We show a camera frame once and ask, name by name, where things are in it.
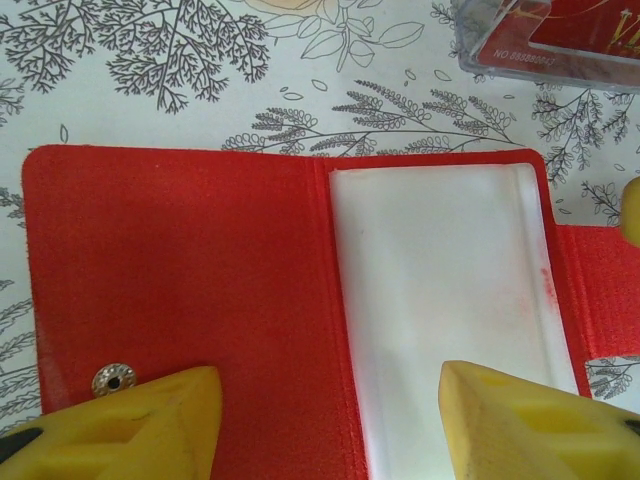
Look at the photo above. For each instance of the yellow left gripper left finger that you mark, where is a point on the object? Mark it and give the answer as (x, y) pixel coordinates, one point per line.
(110, 430)

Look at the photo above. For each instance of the red VIP cards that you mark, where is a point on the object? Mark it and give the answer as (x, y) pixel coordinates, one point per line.
(565, 35)

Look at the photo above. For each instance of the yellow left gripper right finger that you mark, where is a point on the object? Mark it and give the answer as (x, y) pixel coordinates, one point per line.
(540, 435)

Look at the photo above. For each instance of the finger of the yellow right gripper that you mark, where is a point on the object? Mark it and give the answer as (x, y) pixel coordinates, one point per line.
(632, 207)

